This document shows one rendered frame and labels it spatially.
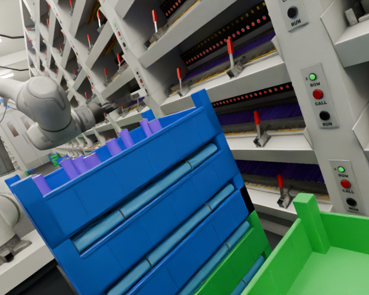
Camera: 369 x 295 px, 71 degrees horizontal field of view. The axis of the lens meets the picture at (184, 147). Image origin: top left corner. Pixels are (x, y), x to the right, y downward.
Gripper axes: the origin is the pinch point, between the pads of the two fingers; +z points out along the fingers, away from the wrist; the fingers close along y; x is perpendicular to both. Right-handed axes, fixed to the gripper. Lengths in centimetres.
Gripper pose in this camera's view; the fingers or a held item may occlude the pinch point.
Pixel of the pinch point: (137, 94)
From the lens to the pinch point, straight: 107.6
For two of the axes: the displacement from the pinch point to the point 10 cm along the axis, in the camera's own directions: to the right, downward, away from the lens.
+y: 4.9, 0.0, -8.7
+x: -4.0, -8.9, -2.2
